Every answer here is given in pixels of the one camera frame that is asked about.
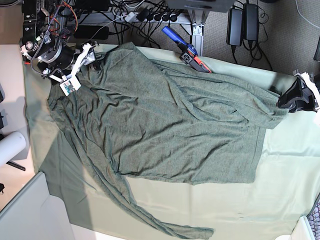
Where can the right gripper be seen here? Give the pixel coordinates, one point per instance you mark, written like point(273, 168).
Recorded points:
point(69, 83)

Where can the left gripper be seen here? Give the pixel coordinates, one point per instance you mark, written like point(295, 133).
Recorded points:
point(296, 98)

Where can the green T-shirt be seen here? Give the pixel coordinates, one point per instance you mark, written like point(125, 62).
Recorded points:
point(134, 117)

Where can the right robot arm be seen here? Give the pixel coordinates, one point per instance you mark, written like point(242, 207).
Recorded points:
point(46, 30)

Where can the black power brick left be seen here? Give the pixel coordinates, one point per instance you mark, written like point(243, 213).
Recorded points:
point(91, 32)

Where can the white paper roll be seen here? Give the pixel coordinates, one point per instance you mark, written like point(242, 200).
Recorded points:
point(10, 146)

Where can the light green table cloth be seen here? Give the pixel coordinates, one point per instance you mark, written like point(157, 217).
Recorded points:
point(286, 185)

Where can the black power adapter pair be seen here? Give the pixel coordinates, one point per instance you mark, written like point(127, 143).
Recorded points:
point(243, 24)

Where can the blue orange clamp at centre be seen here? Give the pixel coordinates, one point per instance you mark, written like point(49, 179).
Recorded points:
point(189, 55)

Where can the white power strip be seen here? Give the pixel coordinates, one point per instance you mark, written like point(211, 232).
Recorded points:
point(159, 17)

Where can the white foam board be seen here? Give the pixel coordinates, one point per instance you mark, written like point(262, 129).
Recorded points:
point(34, 214)

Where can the aluminium frame post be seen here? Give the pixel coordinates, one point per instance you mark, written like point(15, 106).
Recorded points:
point(197, 20)

